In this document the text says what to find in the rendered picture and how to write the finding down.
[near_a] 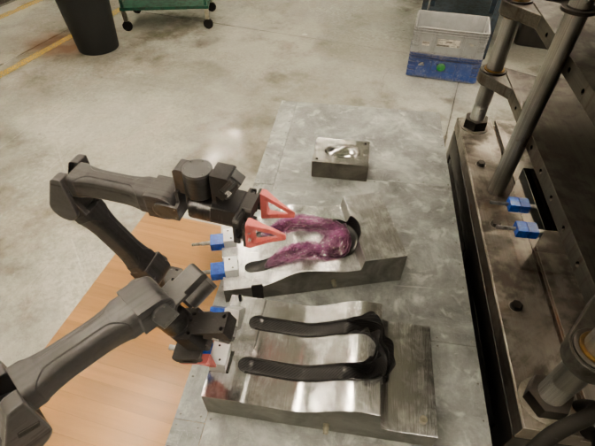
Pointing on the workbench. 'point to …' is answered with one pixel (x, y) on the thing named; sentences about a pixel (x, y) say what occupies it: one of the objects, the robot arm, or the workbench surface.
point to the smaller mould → (341, 159)
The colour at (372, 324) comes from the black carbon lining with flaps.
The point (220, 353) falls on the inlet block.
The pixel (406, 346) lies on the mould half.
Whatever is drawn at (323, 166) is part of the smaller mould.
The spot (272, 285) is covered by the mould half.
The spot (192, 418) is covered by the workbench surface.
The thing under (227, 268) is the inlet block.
